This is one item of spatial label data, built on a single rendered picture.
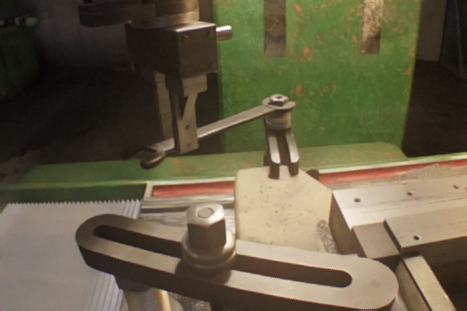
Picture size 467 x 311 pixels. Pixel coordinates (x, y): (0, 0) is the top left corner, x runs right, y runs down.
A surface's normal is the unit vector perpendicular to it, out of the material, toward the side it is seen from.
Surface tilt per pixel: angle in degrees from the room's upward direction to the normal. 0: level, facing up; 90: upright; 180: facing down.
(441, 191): 0
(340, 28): 90
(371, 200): 0
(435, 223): 0
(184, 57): 90
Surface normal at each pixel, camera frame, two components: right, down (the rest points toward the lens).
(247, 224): -0.04, -0.89
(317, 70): 0.06, 0.44
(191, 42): 0.62, 0.33
